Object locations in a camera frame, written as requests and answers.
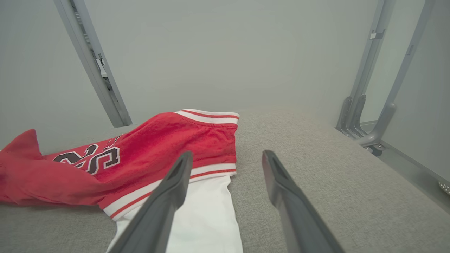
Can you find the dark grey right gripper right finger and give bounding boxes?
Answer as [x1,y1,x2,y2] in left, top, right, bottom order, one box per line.
[262,150,345,253]

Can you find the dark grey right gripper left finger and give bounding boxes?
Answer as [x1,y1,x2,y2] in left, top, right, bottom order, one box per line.
[107,151,193,253]

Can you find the red white-lined Bulls shorts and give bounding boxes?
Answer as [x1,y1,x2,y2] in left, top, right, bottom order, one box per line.
[0,108,244,253]

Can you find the grey fabric covered table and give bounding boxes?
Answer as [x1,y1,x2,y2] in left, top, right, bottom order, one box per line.
[0,107,450,253]

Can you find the dark levelling foot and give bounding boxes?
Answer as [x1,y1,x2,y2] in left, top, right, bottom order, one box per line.
[364,144,386,157]

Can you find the grey bracket-footed partition post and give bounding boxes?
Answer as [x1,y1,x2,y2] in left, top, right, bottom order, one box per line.
[336,0,398,138]
[355,0,436,148]

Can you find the grey round-footed partition post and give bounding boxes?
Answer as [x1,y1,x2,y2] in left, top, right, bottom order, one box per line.
[53,0,133,128]

